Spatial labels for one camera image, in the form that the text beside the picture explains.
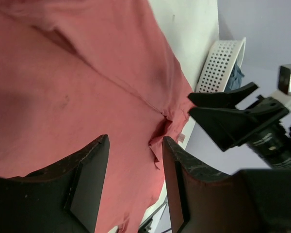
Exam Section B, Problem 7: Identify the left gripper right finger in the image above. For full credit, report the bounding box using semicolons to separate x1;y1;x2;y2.
162;136;291;233

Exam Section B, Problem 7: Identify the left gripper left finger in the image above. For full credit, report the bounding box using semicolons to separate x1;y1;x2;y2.
0;135;110;233

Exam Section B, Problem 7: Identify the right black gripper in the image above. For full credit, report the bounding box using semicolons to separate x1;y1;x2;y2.
188;82;291;168

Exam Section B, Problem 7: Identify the red t shirt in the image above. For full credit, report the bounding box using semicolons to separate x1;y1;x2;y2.
0;0;192;233

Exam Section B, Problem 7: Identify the blue t shirt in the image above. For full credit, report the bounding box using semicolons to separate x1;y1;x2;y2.
225;63;245;92

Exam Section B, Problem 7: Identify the white plastic basket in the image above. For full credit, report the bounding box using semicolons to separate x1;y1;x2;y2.
195;37;246;93

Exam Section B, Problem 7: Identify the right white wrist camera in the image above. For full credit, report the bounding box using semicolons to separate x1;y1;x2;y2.
271;64;291;109

